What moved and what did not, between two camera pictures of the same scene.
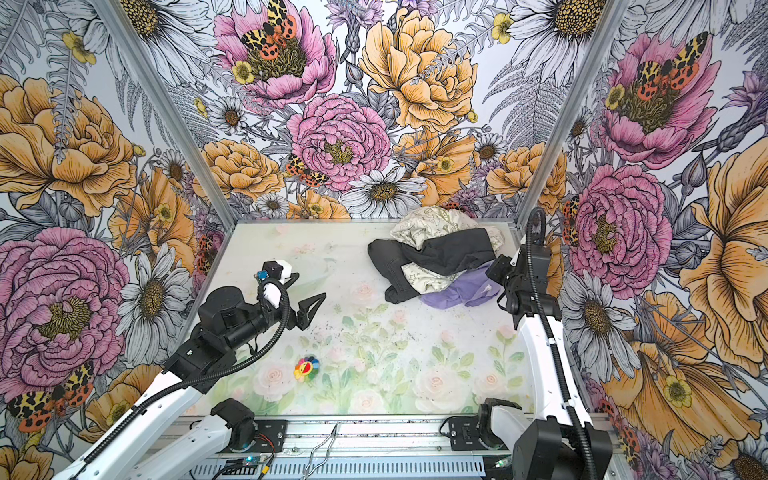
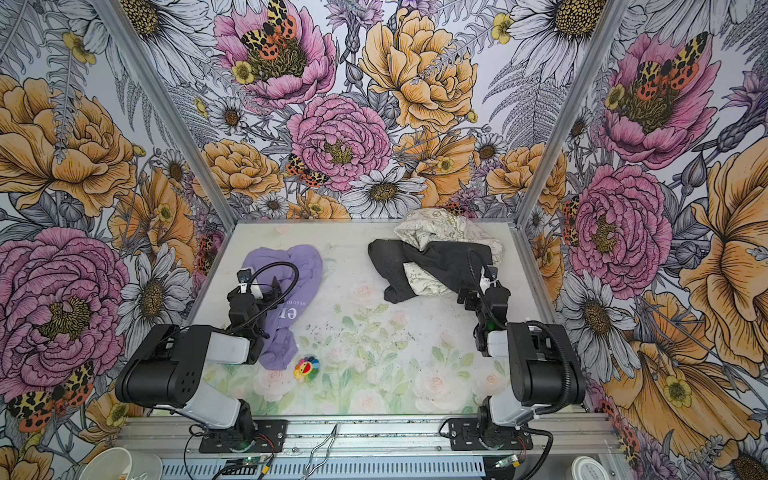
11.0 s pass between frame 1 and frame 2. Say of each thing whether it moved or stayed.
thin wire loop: stayed
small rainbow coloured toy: stayed
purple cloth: moved
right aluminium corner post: stayed
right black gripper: moved
